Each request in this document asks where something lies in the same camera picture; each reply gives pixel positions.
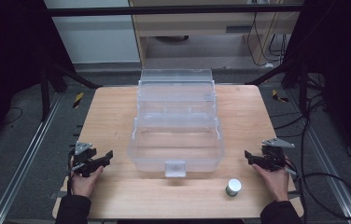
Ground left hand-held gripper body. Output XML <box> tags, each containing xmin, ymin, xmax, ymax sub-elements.
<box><xmin>70</xmin><ymin>141</ymin><xmax>99</xmax><ymax>172</ymax></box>

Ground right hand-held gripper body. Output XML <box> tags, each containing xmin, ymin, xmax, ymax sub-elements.
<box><xmin>260</xmin><ymin>137</ymin><xmax>296</xmax><ymax>172</ymax></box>

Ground person's left hand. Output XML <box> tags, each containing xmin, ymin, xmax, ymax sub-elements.
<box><xmin>70</xmin><ymin>165</ymin><xmax>105</xmax><ymax>199</ymax></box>

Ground person's right hand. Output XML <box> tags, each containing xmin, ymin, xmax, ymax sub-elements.
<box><xmin>251</xmin><ymin>162</ymin><xmax>290</xmax><ymax>203</ymax></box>

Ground small can with white lid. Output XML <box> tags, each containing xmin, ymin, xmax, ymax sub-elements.
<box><xmin>225</xmin><ymin>177</ymin><xmax>243</xmax><ymax>198</ymax></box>

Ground black and yellow striped tape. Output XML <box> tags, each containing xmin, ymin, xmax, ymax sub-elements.
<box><xmin>72</xmin><ymin>91</ymin><xmax>85</xmax><ymax>109</ymax></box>
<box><xmin>271</xmin><ymin>89</ymin><xmax>289</xmax><ymax>104</ymax></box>

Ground black metal stand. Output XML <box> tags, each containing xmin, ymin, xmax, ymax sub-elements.
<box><xmin>38</xmin><ymin>59</ymin><xmax>104</xmax><ymax>123</ymax></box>
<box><xmin>245</xmin><ymin>52</ymin><xmax>310</xmax><ymax>116</ymax></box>

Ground clear plastic storage box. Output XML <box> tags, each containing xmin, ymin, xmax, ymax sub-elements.
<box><xmin>127</xmin><ymin>68</ymin><xmax>226</xmax><ymax>178</ymax></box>

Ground white cabinet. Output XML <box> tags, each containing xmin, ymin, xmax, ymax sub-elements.
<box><xmin>43</xmin><ymin>0</ymin><xmax>141</xmax><ymax>64</ymax></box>

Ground light wooden cabinet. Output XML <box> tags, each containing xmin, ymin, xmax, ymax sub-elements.
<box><xmin>128</xmin><ymin>0</ymin><xmax>304</xmax><ymax>67</ymax></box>

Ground black horizontal bar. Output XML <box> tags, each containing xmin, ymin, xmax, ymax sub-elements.
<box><xmin>44</xmin><ymin>3</ymin><xmax>306</xmax><ymax>18</ymax></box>

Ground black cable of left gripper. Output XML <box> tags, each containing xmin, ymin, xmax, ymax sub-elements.
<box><xmin>66</xmin><ymin>147</ymin><xmax>76</xmax><ymax>197</ymax></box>

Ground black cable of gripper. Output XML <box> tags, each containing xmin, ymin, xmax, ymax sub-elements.
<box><xmin>283</xmin><ymin>154</ymin><xmax>351</xmax><ymax>220</ymax></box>
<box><xmin>66</xmin><ymin>147</ymin><xmax>76</xmax><ymax>197</ymax></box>

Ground aluminium floor rail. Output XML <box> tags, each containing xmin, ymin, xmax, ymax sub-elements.
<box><xmin>0</xmin><ymin>92</ymin><xmax>63</xmax><ymax>224</ymax></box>
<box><xmin>286</xmin><ymin>90</ymin><xmax>351</xmax><ymax>224</ymax></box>

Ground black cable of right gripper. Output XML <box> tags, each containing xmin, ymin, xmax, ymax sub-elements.
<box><xmin>283</xmin><ymin>154</ymin><xmax>351</xmax><ymax>220</ymax></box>

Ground black floor cable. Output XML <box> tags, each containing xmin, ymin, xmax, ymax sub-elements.
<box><xmin>1</xmin><ymin>106</ymin><xmax>24</xmax><ymax>126</ymax></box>

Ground black cables under cabinet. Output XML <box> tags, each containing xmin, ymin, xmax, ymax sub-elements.
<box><xmin>246</xmin><ymin>11</ymin><xmax>289</xmax><ymax>67</ymax></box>

